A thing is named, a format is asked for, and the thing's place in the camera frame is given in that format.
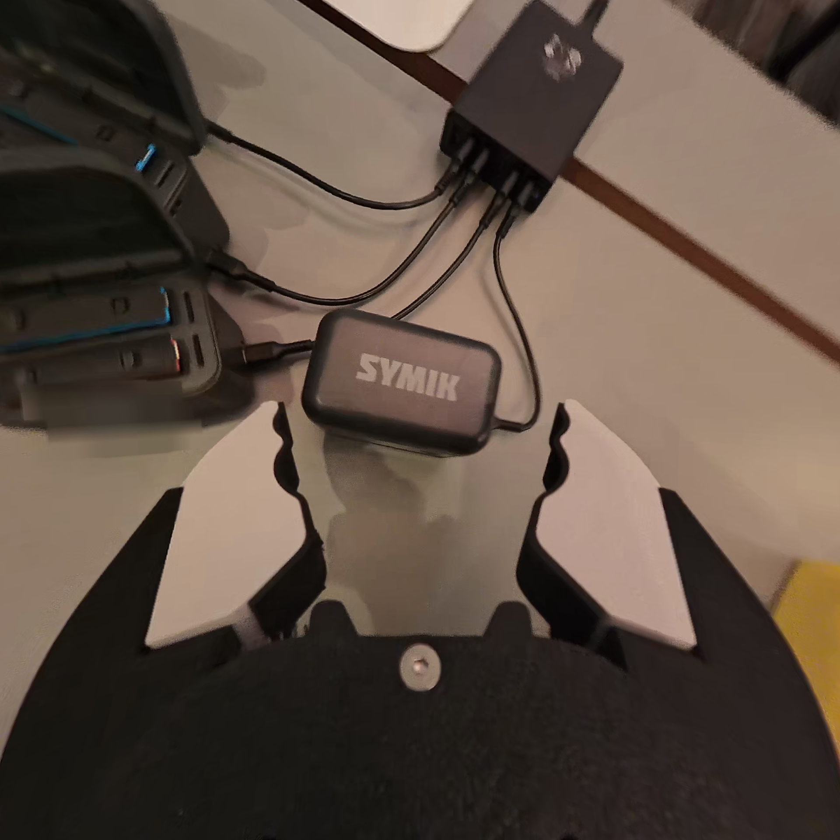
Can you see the black power adapter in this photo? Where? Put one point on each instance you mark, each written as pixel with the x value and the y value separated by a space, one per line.
pixel 525 98

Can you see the black battery charger case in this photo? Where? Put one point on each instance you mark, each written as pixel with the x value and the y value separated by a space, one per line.
pixel 164 65
pixel 341 407
pixel 98 210

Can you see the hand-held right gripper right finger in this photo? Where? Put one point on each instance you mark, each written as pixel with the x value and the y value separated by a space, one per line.
pixel 604 531

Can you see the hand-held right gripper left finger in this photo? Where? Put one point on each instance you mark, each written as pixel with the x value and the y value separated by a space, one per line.
pixel 216 525

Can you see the black battery with orange edge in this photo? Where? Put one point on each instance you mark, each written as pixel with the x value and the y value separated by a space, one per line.
pixel 98 364

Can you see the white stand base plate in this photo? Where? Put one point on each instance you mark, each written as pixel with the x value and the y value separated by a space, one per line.
pixel 407 19

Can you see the yellow plastic bin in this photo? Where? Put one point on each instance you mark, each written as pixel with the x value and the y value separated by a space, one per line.
pixel 814 604

